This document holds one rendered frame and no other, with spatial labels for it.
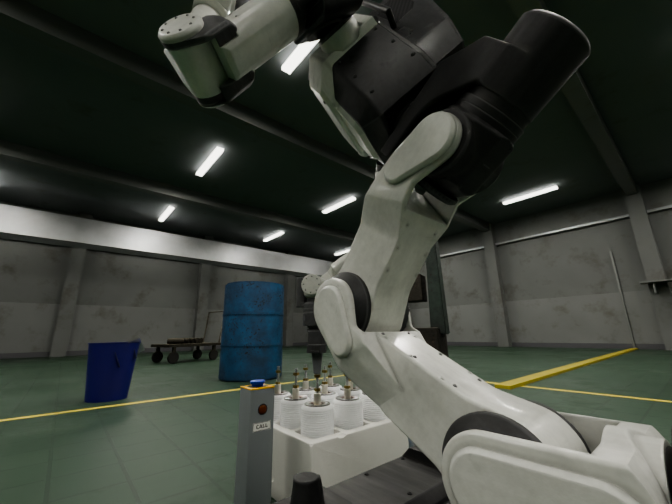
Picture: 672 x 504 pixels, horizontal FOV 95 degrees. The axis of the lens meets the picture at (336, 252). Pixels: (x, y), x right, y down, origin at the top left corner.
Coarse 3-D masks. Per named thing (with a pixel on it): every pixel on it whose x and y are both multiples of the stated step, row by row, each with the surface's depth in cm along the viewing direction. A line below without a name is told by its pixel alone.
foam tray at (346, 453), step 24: (288, 432) 88; (336, 432) 90; (360, 432) 89; (384, 432) 95; (288, 456) 85; (312, 456) 78; (336, 456) 82; (360, 456) 87; (384, 456) 93; (288, 480) 83; (336, 480) 81
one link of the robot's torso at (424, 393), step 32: (320, 288) 63; (320, 320) 60; (352, 320) 55; (352, 352) 54; (384, 352) 53; (416, 352) 52; (384, 384) 51; (416, 384) 48; (448, 384) 44; (480, 384) 48; (416, 416) 47; (448, 416) 43; (480, 416) 39; (512, 416) 38; (544, 416) 40; (576, 448) 38
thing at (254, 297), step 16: (240, 288) 328; (256, 288) 329; (272, 288) 339; (224, 304) 340; (240, 304) 324; (256, 304) 325; (272, 304) 335; (224, 320) 331; (240, 320) 319; (256, 320) 321; (272, 320) 331; (224, 336) 325; (240, 336) 315; (256, 336) 317; (272, 336) 327; (224, 352) 319; (240, 352) 311; (256, 352) 313; (272, 352) 324; (224, 368) 314; (240, 368) 307; (256, 368) 310; (272, 368) 320
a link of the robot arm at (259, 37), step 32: (256, 0) 55; (288, 0) 56; (160, 32) 50; (192, 32) 49; (224, 32) 51; (256, 32) 54; (288, 32) 58; (224, 64) 54; (256, 64) 57; (224, 96) 57
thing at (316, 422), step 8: (304, 408) 88; (312, 408) 86; (320, 408) 86; (328, 408) 87; (304, 416) 87; (312, 416) 85; (320, 416) 85; (328, 416) 87; (304, 424) 86; (312, 424) 85; (320, 424) 85; (328, 424) 86; (304, 432) 86; (312, 432) 84; (320, 432) 84; (328, 432) 86
